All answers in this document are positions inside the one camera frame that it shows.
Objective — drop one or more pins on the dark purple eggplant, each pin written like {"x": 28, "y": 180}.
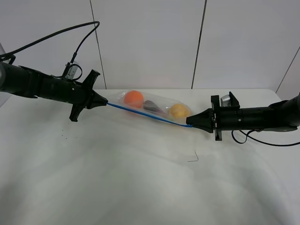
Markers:
{"x": 151, "y": 107}

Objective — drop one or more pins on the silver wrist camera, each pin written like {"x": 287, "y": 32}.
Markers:
{"x": 225, "y": 101}
{"x": 70, "y": 71}

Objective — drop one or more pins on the orange fruit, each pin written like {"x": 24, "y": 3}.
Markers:
{"x": 134, "y": 99}

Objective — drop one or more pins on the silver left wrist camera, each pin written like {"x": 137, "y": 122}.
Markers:
{"x": 70, "y": 71}

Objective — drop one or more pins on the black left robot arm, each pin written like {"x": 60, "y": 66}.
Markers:
{"x": 29, "y": 83}

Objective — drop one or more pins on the yellow fruit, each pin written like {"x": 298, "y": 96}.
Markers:
{"x": 179, "y": 111}

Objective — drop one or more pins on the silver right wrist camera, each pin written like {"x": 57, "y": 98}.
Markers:
{"x": 225, "y": 101}

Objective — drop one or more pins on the clear blue-zip plastic bag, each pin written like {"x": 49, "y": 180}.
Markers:
{"x": 117, "y": 101}

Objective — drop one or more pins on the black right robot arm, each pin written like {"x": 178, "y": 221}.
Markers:
{"x": 283, "y": 116}

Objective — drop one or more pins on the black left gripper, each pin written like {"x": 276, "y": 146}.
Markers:
{"x": 83, "y": 96}

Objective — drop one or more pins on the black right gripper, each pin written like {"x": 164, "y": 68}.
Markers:
{"x": 222, "y": 118}

